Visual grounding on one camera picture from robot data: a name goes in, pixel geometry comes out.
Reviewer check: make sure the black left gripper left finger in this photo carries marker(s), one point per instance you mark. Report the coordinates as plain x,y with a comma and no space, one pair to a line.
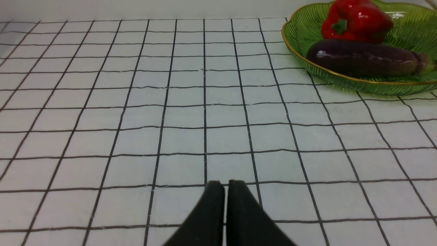
204,225

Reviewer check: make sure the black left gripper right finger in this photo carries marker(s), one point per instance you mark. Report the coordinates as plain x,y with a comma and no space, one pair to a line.
246,222

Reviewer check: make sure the white grid tablecloth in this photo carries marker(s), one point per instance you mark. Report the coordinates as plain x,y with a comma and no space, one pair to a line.
111,129

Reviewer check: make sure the dark purple eggplant on plate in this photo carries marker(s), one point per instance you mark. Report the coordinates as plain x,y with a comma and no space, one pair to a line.
360,59

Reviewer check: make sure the red bell pepper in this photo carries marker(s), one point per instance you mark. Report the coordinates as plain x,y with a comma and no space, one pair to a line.
357,20

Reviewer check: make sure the green glass plate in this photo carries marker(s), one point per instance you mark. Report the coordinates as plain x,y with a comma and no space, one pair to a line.
414,29

